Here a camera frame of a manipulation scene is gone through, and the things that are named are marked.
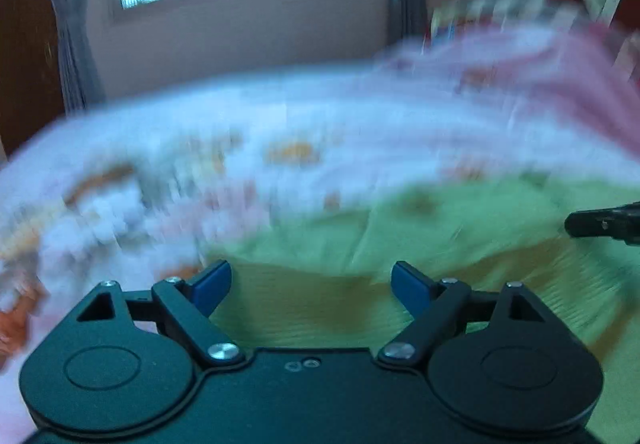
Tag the white floral bed sheet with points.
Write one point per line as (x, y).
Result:
(150, 164)

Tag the pink blanket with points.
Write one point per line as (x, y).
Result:
(550, 74)

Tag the green cloth garment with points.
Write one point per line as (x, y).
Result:
(325, 304)

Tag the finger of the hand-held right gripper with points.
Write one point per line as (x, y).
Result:
(600, 224)

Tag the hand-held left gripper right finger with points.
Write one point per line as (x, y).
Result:
(410, 289)

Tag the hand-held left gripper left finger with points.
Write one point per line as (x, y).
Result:
(212, 286)

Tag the brown and white headboard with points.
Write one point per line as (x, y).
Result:
(625, 19)

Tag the colourful striped pillow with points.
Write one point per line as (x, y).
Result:
(480, 11)

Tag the brown wooden wardrobe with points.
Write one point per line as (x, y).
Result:
(27, 59)

